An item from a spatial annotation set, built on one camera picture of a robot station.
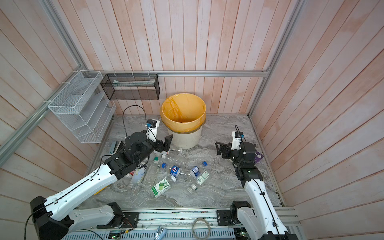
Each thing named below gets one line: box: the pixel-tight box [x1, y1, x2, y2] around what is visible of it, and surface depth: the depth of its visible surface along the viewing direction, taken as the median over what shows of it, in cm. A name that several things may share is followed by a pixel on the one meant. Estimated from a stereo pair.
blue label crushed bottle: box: [170, 165, 181, 178], surface depth 87 cm
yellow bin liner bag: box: [160, 93, 207, 133], surface depth 93 cm
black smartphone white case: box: [110, 140, 124, 155], surface depth 100 cm
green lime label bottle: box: [150, 175, 177, 198], surface depth 83 cm
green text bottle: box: [187, 170, 210, 194], surface depth 83 cm
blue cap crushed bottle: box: [190, 161, 208, 178], surface depth 87 cm
